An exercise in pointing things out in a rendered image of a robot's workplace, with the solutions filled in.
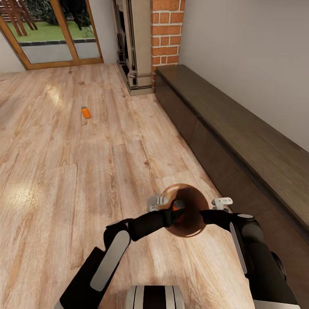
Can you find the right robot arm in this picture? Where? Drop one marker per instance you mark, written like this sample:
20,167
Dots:
264,269

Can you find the trash can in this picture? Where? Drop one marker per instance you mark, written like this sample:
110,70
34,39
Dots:
195,201

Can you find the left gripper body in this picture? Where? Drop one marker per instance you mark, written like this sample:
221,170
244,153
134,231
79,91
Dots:
157,219

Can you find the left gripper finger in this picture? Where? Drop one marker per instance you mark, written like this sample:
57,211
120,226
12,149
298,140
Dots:
175,215

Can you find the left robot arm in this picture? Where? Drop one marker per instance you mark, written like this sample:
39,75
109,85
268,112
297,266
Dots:
88,287

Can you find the can of soda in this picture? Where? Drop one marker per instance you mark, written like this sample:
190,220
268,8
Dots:
86,112
179,205

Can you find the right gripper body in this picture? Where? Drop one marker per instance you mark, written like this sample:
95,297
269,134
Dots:
214,216

